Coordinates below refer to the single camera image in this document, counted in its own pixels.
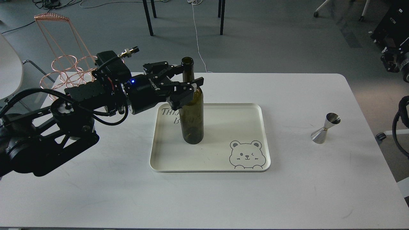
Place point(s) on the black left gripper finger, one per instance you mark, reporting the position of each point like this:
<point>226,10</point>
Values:
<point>162,72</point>
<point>178,94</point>

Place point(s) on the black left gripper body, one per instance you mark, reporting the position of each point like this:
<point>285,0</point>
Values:
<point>145,92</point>

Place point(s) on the dark green wine bottle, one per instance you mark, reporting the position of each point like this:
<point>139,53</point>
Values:
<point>192,114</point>

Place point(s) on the steel double jigger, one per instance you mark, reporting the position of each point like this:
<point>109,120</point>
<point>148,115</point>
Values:
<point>319,136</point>

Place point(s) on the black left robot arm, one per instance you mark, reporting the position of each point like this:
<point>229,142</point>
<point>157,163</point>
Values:
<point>40,141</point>

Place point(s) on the cream bear serving tray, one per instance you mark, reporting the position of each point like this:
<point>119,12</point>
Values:
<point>234,141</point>

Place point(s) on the black equipment case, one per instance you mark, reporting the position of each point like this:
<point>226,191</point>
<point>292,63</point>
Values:
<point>393,29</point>

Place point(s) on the copper wire bottle rack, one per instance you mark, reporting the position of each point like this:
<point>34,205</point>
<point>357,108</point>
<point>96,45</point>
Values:
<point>68,69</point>

